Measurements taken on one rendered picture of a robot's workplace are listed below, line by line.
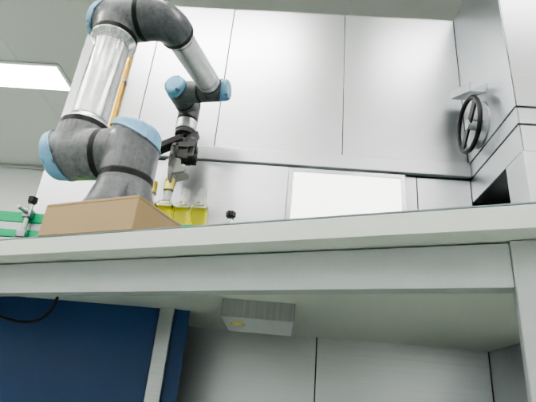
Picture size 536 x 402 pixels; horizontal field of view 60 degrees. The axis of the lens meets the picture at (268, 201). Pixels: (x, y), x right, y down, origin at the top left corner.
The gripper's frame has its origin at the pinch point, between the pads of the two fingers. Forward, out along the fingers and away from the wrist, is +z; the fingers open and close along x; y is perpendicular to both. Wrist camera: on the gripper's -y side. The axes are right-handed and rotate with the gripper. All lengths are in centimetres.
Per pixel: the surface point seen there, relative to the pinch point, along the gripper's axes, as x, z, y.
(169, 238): -69, 44, 22
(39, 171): 308, -152, -240
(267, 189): 12.5, -5.5, 32.7
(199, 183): 12.3, -5.9, 7.2
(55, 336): -13, 55, -19
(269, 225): -75, 43, 39
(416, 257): -78, 47, 60
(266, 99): 15, -48, 29
